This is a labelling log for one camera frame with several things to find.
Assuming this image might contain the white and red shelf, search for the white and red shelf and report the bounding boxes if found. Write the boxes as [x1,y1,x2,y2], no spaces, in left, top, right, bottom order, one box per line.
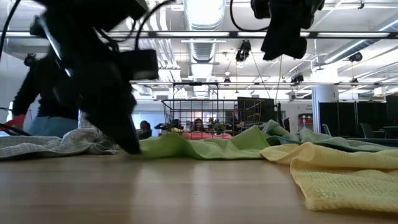
[297,113,313,131]

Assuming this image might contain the black table edge rail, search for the black table edge rail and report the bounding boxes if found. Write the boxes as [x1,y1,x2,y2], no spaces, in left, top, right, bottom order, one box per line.
[345,137,398,146]

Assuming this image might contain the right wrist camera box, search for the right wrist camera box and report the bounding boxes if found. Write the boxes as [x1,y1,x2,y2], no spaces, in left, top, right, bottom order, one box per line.
[251,0,271,19]

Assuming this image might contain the large black monitor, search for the large black monitor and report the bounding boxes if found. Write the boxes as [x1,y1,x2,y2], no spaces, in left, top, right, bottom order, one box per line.
[237,96,276,125]

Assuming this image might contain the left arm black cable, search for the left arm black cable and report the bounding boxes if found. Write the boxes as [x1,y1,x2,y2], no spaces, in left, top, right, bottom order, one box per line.
[135,0,175,50]
[0,0,22,62]

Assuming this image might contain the mint towel with teal edge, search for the mint towel with teal edge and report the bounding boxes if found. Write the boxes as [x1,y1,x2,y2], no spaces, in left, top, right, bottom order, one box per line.
[262,119,398,153]

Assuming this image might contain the lime green microfiber towel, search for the lime green microfiber towel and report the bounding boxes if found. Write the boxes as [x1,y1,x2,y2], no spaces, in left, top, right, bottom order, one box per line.
[138,125,271,161]

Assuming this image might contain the pink microfiber towel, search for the pink microfiber towel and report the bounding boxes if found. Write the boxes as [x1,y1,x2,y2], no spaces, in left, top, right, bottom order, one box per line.
[182,131,233,140]

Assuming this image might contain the white column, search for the white column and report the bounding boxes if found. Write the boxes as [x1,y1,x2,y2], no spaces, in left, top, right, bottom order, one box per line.
[312,63,340,134]

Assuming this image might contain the dark office chair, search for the dark office chair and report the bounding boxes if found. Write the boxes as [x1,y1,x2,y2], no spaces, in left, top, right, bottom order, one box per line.
[360,123,386,139]

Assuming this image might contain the thin hanging ceiling cable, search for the thin hanging ceiling cable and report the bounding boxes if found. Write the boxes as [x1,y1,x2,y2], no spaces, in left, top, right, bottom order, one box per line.
[275,55,282,103]

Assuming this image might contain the yellow microfiber towel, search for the yellow microfiber towel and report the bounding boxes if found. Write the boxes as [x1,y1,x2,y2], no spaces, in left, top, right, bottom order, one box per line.
[259,142,398,213]

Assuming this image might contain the black wire basket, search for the black wire basket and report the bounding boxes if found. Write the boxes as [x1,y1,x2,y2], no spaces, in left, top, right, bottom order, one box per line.
[161,82,264,138]

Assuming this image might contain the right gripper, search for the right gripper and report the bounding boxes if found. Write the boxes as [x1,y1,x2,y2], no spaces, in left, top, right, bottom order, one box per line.
[261,0,326,60]

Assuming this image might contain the black overhead frame bar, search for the black overhead frame bar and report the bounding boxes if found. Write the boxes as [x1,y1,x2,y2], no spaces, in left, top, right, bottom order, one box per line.
[102,30,398,39]

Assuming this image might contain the silver ceiling air duct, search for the silver ceiling air duct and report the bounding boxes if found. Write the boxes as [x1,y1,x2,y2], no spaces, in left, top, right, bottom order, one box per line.
[183,0,227,98]

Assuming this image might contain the person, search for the person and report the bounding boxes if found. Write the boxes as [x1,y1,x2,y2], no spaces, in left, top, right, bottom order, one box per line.
[11,54,80,138]
[139,120,153,140]
[192,118,206,133]

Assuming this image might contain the grey microfiber towel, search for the grey microfiber towel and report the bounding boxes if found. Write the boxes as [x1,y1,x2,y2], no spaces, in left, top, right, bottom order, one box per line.
[0,127,121,160]

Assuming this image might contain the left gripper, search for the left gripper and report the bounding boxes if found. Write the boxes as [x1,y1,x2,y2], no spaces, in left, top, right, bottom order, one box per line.
[30,12,142,154]

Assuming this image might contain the black partition panels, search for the black partition panels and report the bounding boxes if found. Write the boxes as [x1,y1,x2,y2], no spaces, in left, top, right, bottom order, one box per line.
[319,95,398,135]

